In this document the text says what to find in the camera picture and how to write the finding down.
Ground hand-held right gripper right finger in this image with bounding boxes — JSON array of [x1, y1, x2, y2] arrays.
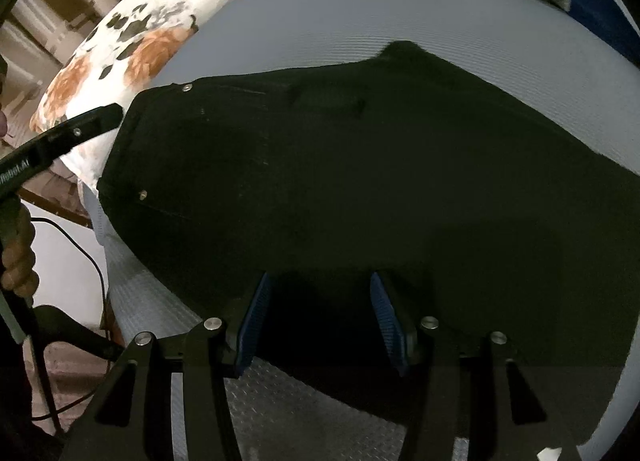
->
[[369, 271, 584, 461]]

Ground beige curtain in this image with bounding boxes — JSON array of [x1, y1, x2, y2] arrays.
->
[[0, 0, 168, 144]]

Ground person's left hand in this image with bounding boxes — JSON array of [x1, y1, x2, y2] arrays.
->
[[0, 198, 42, 300]]

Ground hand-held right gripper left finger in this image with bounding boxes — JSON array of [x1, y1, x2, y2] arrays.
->
[[60, 272, 274, 461]]

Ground white floral pillow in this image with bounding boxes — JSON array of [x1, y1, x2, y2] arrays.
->
[[29, 0, 252, 192]]

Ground wooden bed frame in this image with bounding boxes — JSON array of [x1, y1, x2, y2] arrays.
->
[[16, 172, 95, 231]]

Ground black cable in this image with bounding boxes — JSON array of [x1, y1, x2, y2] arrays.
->
[[27, 216, 113, 342]]

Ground black stand leg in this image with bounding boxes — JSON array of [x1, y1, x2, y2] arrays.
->
[[31, 305, 127, 363]]

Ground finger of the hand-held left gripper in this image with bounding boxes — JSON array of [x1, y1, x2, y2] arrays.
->
[[47, 103, 124, 156]]

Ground black pants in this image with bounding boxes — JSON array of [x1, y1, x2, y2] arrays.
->
[[96, 41, 632, 448]]

